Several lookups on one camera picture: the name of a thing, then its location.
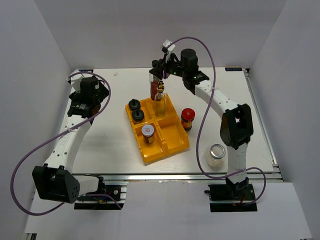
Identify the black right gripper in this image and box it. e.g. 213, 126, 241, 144
149, 53, 188, 80

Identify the dark soy sauce bottle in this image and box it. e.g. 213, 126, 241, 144
149, 73, 163, 101

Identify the glass oil bottle gold stopper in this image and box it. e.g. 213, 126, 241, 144
154, 81, 167, 117

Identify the white powder jar black lid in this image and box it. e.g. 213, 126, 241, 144
128, 98, 141, 112

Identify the glass spice jar black lid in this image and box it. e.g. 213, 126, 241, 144
131, 109, 145, 124

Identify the red lid sauce jar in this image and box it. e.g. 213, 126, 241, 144
181, 108, 196, 132

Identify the brown jar white lid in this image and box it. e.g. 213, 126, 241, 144
141, 124, 155, 144

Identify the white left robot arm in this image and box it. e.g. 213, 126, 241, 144
32, 76, 109, 204

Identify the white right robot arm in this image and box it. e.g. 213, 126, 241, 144
149, 47, 254, 200

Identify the blue label sticker left corner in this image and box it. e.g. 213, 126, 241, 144
77, 69, 94, 73

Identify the blue label sticker corner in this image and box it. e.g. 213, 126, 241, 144
77, 69, 94, 73
224, 67, 243, 72

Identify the blue label sticker right corner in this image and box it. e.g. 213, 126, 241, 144
224, 67, 243, 72

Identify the yellow four-compartment plastic bin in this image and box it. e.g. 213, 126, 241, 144
125, 94, 190, 165

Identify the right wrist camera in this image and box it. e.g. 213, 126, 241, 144
161, 39, 176, 63

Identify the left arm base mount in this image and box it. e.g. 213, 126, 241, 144
74, 183, 127, 211

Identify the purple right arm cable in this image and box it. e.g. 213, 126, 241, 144
169, 37, 267, 206

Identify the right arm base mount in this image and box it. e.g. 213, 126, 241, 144
204, 184, 258, 213

